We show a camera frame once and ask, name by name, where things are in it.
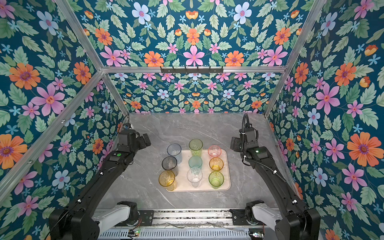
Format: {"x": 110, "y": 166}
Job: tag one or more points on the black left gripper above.
{"x": 142, "y": 143}

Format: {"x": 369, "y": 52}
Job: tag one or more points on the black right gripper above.
{"x": 235, "y": 143}

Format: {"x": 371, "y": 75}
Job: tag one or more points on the pink translucent short cup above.
{"x": 214, "y": 151}

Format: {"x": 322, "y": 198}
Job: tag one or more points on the yellow translucent short cup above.
{"x": 216, "y": 164}

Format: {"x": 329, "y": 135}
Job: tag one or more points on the dark grey translucent cup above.
{"x": 170, "y": 163}

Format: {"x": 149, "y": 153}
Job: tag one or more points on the blue translucent tall cup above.
{"x": 175, "y": 150}

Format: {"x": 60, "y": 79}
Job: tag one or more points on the green translucent tall cup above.
{"x": 196, "y": 147}

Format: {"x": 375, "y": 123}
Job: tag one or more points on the light green short cup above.
{"x": 216, "y": 179}

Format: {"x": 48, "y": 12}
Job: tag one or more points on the amber translucent tall cup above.
{"x": 167, "y": 179}

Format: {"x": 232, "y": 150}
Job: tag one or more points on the beige rectangular tray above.
{"x": 184, "y": 185}

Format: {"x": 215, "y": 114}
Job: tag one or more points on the teal translucent short cup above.
{"x": 195, "y": 162}

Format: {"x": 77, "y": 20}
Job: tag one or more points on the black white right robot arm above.
{"x": 294, "y": 220}

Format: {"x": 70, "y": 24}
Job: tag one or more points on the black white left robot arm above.
{"x": 88, "y": 200}

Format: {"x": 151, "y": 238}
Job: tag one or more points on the black hook rack bar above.
{"x": 191, "y": 70}

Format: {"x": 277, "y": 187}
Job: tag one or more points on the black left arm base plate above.
{"x": 145, "y": 218}

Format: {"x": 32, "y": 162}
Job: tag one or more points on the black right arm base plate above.
{"x": 239, "y": 218}

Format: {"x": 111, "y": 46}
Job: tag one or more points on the aluminium mounting rail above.
{"x": 177, "y": 218}

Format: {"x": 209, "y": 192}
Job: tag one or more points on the white vented cable duct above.
{"x": 176, "y": 234}

